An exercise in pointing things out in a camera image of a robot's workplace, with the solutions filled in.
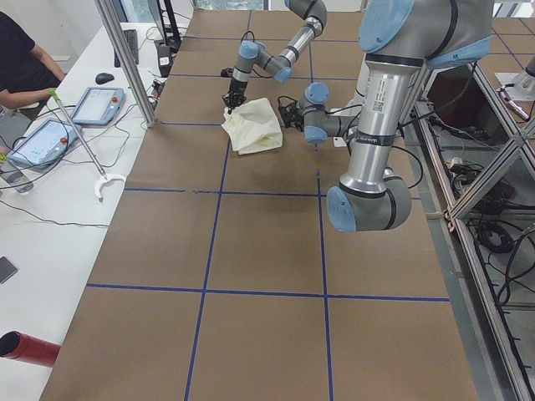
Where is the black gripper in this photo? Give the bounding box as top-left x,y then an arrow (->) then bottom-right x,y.
278,95 -> 304,130
220,68 -> 249,114

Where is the cream long-sleeve cat shirt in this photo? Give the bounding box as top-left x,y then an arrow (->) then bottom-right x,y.
222,98 -> 283,155

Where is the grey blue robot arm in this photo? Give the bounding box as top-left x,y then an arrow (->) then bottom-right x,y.
222,0 -> 328,114
327,1 -> 493,232

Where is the black keyboard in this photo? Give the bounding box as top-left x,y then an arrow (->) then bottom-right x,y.
114,28 -> 139,68

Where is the far teach pendant tablet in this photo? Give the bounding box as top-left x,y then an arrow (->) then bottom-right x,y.
70,87 -> 125,126

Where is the teach pendant tablet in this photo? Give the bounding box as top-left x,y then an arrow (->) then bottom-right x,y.
8,119 -> 78,170
70,87 -> 125,126

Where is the black computer mouse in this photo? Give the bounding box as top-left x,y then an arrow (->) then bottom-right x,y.
94,73 -> 115,85

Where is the grabber stick with white hook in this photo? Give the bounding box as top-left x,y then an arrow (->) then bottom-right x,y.
49,89 -> 126,203

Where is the near teach pendant tablet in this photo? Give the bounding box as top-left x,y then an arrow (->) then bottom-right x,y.
8,119 -> 78,170

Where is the person in black shirt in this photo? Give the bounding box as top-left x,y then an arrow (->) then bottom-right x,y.
1,13 -> 66,119

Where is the black smartphone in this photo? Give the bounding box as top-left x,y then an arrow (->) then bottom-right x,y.
0,256 -> 18,284

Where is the red cylinder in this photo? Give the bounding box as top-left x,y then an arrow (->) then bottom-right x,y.
1,331 -> 60,368

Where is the grey aluminium frame post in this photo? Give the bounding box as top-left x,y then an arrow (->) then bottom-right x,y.
94,0 -> 156,128

